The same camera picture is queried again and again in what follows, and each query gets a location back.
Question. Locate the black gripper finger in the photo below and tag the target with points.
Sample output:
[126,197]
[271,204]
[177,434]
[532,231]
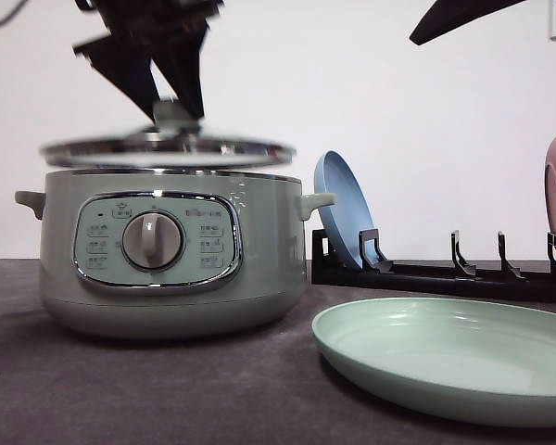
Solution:
[121,57]
[178,45]
[446,15]

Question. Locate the glass steamer lid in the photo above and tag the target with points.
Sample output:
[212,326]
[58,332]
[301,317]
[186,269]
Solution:
[176,139]

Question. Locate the green plate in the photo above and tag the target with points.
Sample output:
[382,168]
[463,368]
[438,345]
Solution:
[487,359]

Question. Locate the green electric steamer pot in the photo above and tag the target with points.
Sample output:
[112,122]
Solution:
[172,253]

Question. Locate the blue plate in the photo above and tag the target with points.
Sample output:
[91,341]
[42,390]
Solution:
[352,211]

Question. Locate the black plate rack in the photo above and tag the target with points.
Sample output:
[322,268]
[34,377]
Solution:
[460,276]

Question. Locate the dark grey table mat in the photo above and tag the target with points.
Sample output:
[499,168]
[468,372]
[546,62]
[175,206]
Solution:
[272,385]

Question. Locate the black cable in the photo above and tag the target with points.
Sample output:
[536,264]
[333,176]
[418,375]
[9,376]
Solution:
[21,2]

